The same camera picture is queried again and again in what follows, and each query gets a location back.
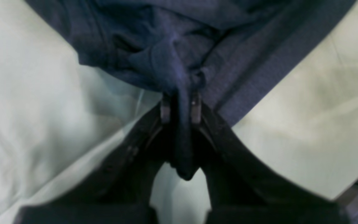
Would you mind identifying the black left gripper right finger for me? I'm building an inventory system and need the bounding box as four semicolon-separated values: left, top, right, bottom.
190;92;350;224

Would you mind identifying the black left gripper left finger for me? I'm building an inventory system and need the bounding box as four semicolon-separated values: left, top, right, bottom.
14;95;173;224

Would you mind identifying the light green table cloth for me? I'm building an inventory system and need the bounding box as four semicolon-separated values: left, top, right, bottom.
0;0;358;224

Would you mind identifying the dark navy T-shirt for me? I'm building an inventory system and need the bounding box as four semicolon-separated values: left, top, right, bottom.
24;0;357;181

